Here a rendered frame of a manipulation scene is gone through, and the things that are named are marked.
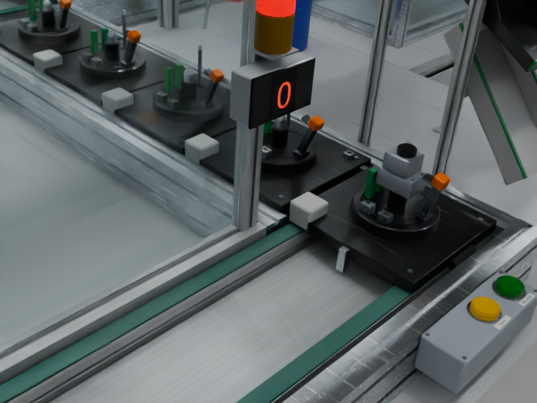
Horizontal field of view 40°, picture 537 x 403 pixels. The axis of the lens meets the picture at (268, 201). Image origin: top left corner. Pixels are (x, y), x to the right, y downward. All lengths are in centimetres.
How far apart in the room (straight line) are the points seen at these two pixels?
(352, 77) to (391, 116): 22
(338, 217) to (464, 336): 29
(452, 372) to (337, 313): 18
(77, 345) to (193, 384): 15
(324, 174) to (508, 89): 37
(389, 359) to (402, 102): 99
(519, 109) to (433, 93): 56
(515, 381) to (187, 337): 47
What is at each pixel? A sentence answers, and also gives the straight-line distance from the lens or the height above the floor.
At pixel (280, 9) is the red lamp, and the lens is 95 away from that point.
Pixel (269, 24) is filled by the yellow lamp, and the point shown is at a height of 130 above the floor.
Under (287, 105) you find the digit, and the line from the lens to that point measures 101.
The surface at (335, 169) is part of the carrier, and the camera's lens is 130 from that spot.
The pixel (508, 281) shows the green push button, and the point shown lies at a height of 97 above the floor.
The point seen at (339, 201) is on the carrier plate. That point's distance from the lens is 121.
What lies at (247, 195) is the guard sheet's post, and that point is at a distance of 110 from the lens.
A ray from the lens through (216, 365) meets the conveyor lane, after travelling 98.
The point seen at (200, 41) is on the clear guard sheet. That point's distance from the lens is 94.
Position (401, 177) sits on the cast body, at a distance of 114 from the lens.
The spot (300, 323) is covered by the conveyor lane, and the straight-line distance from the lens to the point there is 105.
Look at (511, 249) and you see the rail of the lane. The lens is 121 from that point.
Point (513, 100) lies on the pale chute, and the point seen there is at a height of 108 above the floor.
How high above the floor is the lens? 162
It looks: 33 degrees down
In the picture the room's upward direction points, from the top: 5 degrees clockwise
